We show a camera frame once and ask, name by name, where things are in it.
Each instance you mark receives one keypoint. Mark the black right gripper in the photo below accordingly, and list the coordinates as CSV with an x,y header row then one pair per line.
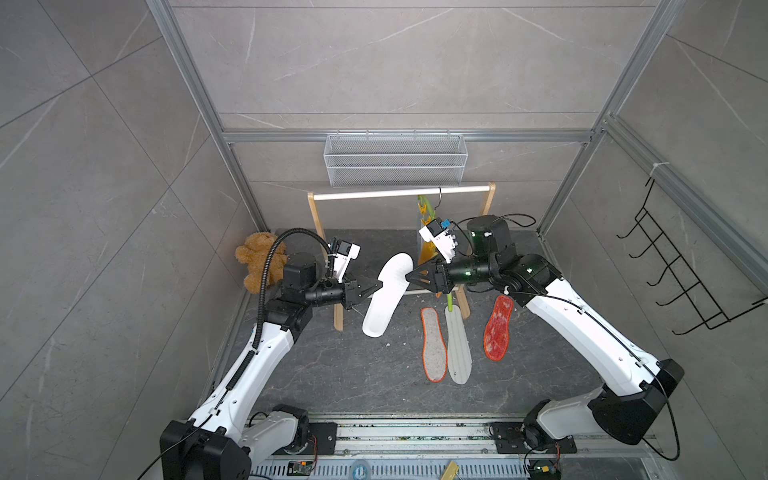
x,y
441,282

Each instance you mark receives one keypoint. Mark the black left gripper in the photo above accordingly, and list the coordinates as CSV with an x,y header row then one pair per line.
x,y
348,291

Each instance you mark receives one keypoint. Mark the white foam insole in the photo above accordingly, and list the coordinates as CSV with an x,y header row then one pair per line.
x,y
385,300

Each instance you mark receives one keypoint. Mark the grey felt orange-edged insole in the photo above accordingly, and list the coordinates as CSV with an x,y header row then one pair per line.
x,y
434,353

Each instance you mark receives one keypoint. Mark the grey striped insole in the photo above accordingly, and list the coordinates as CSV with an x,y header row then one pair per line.
x,y
459,360

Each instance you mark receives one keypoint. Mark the red orange-edged insole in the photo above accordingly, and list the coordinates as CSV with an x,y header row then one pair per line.
x,y
496,334

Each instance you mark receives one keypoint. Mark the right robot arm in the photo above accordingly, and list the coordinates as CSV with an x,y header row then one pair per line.
x,y
636,385

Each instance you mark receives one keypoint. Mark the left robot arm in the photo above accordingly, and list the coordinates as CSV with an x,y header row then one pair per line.
x,y
222,439

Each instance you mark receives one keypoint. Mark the green round clip hanger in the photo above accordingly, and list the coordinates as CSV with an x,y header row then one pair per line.
x,y
428,214

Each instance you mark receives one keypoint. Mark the yellow fuzzy insole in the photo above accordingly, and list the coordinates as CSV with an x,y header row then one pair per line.
x,y
427,252

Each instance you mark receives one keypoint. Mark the brown teddy bear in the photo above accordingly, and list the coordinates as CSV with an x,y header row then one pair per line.
x,y
253,253

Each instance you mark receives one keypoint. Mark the wooden clothes rack frame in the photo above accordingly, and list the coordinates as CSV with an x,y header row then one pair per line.
x,y
386,225

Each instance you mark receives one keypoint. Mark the white wire mesh basket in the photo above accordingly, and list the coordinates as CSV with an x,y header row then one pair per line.
x,y
395,159

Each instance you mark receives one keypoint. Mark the black wall hook rack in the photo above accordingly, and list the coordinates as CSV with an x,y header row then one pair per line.
x,y
688,286

